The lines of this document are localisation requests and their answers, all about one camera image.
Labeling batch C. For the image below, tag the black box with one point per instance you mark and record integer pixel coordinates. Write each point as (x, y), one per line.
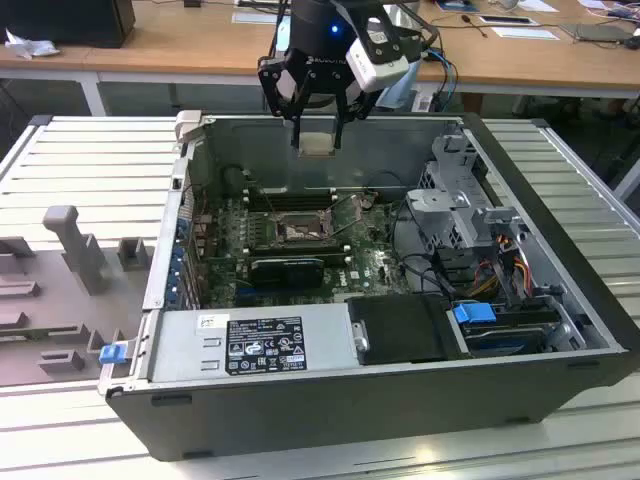
(65, 22)

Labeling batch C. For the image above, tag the crumpled white paper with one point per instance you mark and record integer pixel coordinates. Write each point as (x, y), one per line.
(30, 47)

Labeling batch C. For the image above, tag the black graphics card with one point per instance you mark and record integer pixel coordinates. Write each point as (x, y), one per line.
(285, 272)

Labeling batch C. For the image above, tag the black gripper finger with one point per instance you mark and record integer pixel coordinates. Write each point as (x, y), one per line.
(270, 80)
(362, 105)

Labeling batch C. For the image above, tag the blue case latch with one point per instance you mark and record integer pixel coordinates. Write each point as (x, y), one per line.
(112, 354)

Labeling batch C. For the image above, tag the grey plastic case latch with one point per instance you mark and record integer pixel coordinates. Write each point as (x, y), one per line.
(189, 125)

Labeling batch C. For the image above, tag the grey parts rack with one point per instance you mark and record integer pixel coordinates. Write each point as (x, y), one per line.
(50, 310)

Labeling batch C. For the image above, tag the white flat device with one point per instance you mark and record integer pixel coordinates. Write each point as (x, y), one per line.
(507, 20)

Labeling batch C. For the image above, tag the hard disk in blue carrier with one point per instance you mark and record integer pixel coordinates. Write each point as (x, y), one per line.
(472, 315)

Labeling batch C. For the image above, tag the CPU socket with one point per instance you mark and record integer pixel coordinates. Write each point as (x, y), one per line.
(300, 231)

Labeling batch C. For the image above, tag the grey metal drive cage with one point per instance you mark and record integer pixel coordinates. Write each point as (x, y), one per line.
(440, 205)

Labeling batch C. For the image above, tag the metal locking lever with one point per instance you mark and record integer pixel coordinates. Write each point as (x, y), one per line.
(352, 223)
(271, 206)

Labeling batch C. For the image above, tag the black open PC case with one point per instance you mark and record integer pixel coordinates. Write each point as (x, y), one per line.
(300, 415)

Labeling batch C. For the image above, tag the silver metal latch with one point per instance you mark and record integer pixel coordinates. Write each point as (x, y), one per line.
(361, 340)

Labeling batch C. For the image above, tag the silver CPU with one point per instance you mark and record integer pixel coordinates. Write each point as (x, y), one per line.
(316, 144)

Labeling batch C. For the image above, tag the white paper sheet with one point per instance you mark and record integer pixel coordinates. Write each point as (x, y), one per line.
(525, 33)

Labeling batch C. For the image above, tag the green motherboard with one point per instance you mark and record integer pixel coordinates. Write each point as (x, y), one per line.
(360, 280)

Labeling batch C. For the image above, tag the black plastic shroud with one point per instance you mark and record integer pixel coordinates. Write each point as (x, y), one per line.
(400, 330)

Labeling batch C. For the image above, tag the grey power supply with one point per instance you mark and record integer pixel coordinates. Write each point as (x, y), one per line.
(180, 350)

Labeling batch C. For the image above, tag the white labelled box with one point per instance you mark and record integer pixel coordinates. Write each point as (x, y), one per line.
(422, 102)

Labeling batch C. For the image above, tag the large white wrist camera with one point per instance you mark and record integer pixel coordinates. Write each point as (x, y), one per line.
(380, 70)

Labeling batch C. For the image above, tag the wooden desk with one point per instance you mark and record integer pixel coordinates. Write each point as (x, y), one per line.
(150, 60)

